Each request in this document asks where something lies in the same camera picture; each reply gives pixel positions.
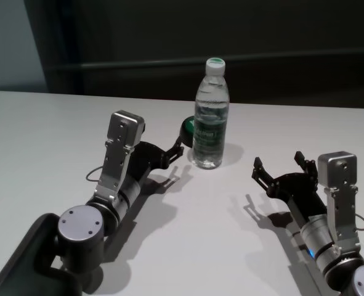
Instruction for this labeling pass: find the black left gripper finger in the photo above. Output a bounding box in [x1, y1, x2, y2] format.
[168, 135, 184, 153]
[165, 146, 185, 170]

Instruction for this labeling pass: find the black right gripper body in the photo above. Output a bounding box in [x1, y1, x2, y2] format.
[267, 171, 328, 221]

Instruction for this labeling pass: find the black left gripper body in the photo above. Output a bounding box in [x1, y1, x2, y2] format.
[128, 141, 171, 186]

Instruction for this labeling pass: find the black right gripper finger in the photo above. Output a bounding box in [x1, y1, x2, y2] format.
[251, 156, 277, 192]
[293, 150, 320, 183]

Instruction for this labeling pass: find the clear water bottle green label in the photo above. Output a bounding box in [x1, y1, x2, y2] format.
[191, 57, 230, 170]

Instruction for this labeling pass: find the green YES button black base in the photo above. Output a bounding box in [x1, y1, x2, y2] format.
[177, 116, 196, 146]

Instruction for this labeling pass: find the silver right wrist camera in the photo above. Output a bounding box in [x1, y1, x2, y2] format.
[317, 150, 362, 251]

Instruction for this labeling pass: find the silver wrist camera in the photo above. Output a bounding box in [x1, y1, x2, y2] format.
[94, 110, 147, 211]
[317, 150, 362, 251]

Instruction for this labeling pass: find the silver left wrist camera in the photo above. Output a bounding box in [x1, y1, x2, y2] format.
[94, 110, 147, 211]

